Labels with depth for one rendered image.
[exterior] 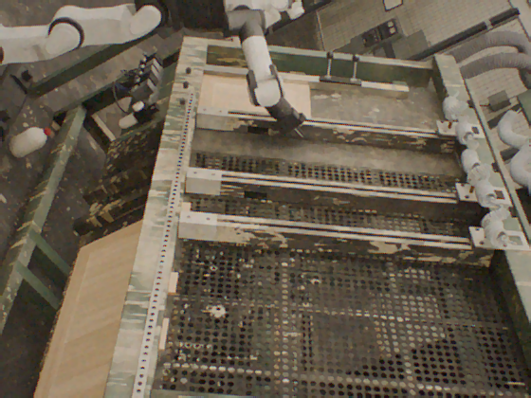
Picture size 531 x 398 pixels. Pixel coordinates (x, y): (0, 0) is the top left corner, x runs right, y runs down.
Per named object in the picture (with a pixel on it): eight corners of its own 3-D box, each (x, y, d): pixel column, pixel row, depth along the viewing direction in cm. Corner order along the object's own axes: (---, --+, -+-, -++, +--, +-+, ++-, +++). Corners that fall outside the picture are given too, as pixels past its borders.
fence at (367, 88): (203, 72, 356) (204, 64, 354) (405, 93, 362) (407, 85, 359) (203, 77, 352) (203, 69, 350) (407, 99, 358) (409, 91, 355)
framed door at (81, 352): (83, 251, 324) (80, 247, 323) (193, 201, 307) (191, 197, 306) (27, 432, 252) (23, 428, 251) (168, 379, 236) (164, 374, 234)
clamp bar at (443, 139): (197, 117, 324) (200, 66, 310) (473, 145, 331) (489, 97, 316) (195, 130, 316) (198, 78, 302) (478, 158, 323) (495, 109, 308)
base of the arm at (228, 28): (227, 46, 283) (228, 17, 276) (217, 33, 293) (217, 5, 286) (265, 44, 287) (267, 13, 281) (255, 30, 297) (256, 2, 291)
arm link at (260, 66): (284, 84, 270) (268, 31, 278) (248, 94, 270) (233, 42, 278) (286, 99, 280) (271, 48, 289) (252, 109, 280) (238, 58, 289)
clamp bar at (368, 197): (187, 179, 288) (191, 125, 274) (497, 209, 295) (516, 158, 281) (185, 195, 280) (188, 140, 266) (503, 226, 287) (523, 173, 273)
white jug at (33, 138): (10, 135, 355) (45, 117, 349) (25, 151, 360) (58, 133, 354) (4, 146, 347) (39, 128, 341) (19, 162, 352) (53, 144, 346)
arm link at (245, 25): (236, 37, 276) (228, 7, 281) (232, 52, 284) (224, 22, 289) (267, 35, 279) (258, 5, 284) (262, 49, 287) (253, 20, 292)
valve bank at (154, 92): (118, 60, 353) (161, 36, 346) (136, 83, 361) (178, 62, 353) (98, 116, 313) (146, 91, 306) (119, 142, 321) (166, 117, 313)
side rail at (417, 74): (207, 59, 380) (208, 38, 373) (426, 82, 386) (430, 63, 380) (206, 64, 375) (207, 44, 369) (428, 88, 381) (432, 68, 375)
